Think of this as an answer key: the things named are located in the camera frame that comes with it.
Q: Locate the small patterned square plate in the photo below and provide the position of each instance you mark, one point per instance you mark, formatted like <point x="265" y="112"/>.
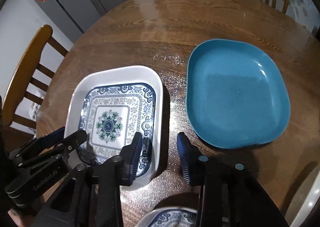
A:
<point x="111" y="106"/>

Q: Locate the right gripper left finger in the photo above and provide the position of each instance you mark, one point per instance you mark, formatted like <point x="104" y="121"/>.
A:
<point x="121" y="168"/>

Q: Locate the blue square plate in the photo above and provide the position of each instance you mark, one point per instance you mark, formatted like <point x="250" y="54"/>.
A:
<point x="235" y="96"/>

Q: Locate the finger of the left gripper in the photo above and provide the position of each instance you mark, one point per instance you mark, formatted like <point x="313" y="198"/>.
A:
<point x="49" y="140"/>
<point x="72" y="141"/>

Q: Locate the large patterned square plate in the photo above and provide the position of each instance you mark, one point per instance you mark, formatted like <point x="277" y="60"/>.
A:
<point x="169" y="216"/>

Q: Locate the wooden chair at left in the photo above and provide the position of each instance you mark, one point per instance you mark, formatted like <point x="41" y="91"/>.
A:
<point x="24" y="76"/>

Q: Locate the white oval dish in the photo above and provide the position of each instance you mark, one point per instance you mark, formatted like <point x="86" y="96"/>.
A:
<point x="303" y="202"/>

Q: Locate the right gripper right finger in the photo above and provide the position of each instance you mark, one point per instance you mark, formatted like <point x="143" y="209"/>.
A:
<point x="200" y="169"/>

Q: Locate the person's left hand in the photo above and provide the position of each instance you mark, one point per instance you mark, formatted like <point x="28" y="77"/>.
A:
<point x="20" y="219"/>

